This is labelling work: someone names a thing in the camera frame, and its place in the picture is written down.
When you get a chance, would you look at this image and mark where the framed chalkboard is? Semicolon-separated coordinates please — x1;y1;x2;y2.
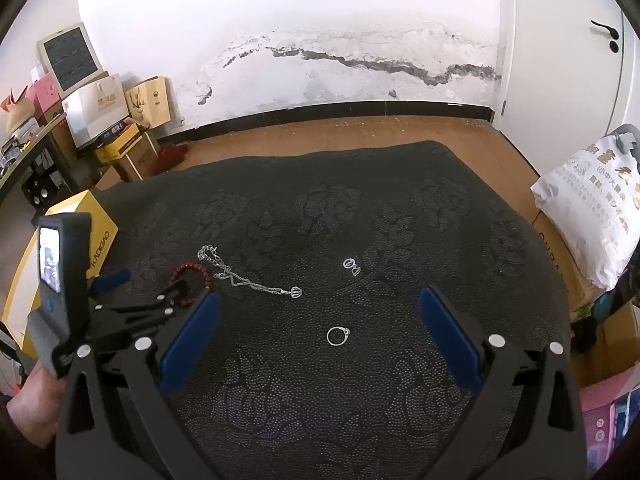
37;23;107;94

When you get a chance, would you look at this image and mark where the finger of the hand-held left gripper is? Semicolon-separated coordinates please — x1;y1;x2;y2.
89;267;133;297
90;280;191;357

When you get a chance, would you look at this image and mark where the dark floral blanket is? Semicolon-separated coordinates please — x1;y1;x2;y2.
91;140;575;480

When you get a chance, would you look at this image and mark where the black and yellow box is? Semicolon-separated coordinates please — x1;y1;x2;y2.
93;122;142;163

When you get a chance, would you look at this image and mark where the teal round object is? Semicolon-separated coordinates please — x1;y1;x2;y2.
592;292;622;322

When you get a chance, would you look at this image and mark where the silver chain necklace with pendant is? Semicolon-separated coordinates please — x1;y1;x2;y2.
197;244;304;301

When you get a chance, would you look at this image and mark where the white printed plastic bag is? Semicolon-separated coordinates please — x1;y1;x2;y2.
530;132;640;291

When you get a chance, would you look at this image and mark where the beige paper bag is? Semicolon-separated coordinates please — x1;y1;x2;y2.
124;76;171;130

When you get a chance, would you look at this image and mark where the black door handle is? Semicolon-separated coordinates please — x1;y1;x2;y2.
590;19;621;54

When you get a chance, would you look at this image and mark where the pink printed box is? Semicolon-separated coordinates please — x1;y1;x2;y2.
579;369;637;477

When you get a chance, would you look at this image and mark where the black desk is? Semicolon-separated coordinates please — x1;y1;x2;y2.
0;114;71;202

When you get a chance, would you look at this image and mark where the white paper bag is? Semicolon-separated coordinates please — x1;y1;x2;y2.
62;73;132;149

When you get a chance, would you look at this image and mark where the black speaker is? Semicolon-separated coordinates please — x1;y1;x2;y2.
22;172;52;209

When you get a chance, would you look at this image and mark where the white door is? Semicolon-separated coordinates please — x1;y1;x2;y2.
492;0;640;147

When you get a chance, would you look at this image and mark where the red cloth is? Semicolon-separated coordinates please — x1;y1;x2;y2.
159;143;190;164

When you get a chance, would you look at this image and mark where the brown cardboard box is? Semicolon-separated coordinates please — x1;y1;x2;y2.
114;132;162;182

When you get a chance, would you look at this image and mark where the large yellow box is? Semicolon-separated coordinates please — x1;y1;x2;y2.
0;189;120;342

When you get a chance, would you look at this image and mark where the red bead bracelet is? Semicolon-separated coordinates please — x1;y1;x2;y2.
168;261;214;307

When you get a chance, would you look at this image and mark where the person's left hand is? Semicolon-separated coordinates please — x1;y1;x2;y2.
7;359;68;435

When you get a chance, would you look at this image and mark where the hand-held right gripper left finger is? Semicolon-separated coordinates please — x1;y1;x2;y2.
55;291;223;480

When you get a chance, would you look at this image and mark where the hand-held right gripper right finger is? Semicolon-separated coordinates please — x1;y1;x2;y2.
419;285;587;480

